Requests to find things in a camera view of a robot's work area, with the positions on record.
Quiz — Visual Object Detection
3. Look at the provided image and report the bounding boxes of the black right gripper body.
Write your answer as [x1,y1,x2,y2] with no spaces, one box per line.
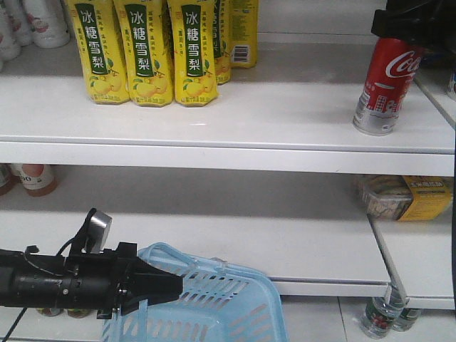
[370,0,455,53]

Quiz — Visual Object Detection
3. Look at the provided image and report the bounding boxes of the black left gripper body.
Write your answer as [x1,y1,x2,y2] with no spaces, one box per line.
[63,242,138,319]

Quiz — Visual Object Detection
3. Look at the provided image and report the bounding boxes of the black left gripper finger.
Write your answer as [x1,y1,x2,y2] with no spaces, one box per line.
[123,257,183,315]

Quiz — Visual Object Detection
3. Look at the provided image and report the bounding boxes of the red coca cola can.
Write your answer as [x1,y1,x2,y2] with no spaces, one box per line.
[353,38,424,135]

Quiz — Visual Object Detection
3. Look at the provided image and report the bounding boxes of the light blue plastic basket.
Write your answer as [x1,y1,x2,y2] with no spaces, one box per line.
[100,242,289,342]

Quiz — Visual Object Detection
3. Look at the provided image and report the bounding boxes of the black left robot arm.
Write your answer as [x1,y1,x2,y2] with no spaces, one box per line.
[1,242,183,319]

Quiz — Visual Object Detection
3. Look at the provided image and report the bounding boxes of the orange juice bottle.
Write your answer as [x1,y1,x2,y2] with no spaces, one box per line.
[10,163,58,197]

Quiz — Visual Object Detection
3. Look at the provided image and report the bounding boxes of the white metal shelf unit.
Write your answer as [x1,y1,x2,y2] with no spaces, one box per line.
[1,1,455,341]

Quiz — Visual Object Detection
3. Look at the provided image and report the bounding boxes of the cookie box yellow label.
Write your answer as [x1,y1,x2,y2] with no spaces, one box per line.
[353,175,454,222]

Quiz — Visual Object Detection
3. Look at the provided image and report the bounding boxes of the water bottle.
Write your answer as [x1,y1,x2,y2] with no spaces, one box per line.
[360,284,405,339]

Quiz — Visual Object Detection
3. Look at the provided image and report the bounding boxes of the yellow pear tea bottle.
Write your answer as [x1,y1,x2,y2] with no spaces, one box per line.
[167,0,218,107]
[114,0,174,108]
[66,1,130,105]

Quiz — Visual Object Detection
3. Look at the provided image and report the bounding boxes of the white peach drink bottle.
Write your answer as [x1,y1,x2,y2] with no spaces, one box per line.
[22,0,70,48]

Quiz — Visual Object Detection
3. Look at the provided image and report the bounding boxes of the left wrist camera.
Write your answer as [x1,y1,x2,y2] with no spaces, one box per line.
[71,208,113,254]

